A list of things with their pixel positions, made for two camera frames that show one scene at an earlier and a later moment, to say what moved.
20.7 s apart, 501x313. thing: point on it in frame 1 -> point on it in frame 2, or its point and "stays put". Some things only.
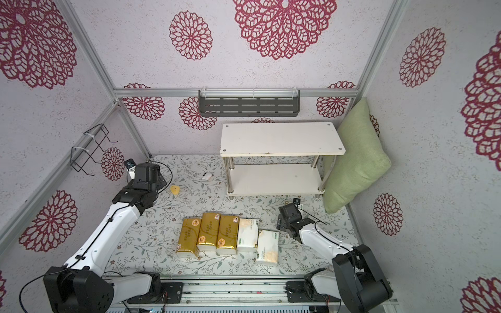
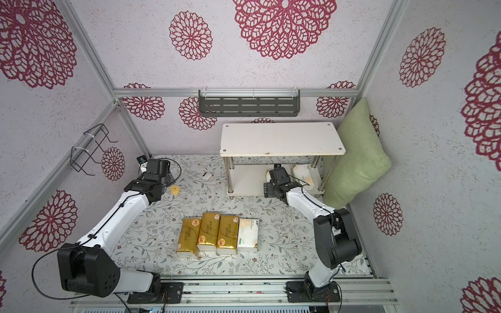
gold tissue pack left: (189, 236) stays put
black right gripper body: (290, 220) -> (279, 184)
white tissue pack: (267, 246) -> (268, 176)
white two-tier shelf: (282, 158) stays put
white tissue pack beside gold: (248, 234) stays put
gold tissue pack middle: (209, 231) stays put
